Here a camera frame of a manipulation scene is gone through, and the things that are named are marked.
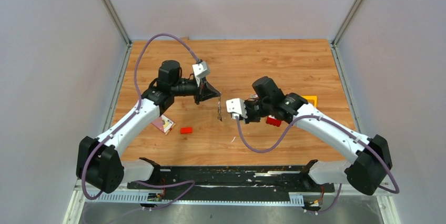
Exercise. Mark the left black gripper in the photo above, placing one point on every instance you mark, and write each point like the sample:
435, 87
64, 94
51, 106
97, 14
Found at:
205, 91

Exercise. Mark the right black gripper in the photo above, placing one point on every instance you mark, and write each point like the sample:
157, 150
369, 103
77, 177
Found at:
249, 119

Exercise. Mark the metal keyring with keys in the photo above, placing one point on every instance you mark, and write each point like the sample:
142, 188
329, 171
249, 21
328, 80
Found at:
219, 113

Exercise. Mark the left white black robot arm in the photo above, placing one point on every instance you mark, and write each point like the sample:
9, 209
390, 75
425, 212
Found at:
99, 158

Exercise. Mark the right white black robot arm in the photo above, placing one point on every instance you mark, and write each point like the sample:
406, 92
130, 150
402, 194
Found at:
367, 160

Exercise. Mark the red white grid block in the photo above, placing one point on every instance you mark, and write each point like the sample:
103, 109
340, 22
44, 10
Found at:
271, 120

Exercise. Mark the red rectangular block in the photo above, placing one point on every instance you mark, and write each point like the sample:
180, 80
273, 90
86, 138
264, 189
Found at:
186, 130

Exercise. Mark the pink picture card block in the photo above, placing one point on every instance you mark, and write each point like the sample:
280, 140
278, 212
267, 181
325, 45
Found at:
164, 124

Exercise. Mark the yellow plastic triangle piece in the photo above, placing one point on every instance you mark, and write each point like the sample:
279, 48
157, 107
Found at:
311, 99

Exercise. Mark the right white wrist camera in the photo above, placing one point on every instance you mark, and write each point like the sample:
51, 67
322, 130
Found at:
236, 108

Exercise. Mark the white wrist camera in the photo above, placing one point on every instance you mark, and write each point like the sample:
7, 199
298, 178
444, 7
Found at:
236, 108
200, 71

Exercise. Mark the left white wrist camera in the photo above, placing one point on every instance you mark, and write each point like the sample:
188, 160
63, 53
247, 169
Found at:
200, 71

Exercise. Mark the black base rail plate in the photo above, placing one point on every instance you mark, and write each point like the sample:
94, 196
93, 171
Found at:
237, 182

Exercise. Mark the white slotted cable duct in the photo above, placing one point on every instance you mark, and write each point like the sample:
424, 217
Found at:
149, 197

